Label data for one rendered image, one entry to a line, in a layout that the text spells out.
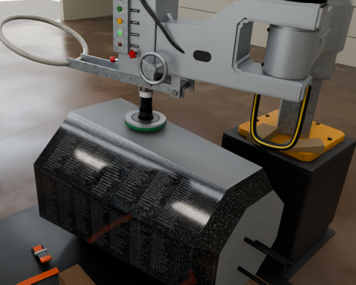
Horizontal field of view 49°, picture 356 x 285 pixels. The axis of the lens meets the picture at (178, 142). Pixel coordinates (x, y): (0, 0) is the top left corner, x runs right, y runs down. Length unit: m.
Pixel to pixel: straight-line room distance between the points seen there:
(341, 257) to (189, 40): 1.79
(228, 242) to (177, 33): 0.89
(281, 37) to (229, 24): 0.21
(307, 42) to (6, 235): 2.12
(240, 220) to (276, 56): 0.66
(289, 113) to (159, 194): 0.98
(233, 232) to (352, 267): 1.32
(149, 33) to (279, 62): 0.58
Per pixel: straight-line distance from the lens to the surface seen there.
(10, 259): 2.59
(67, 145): 2.15
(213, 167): 1.72
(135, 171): 1.81
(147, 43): 1.77
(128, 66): 1.85
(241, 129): 2.35
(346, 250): 2.90
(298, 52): 1.57
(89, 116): 2.17
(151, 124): 1.95
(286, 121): 2.33
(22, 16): 2.47
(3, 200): 3.12
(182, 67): 1.72
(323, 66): 2.20
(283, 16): 1.54
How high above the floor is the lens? 1.73
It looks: 27 degrees down
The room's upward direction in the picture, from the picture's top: 4 degrees clockwise
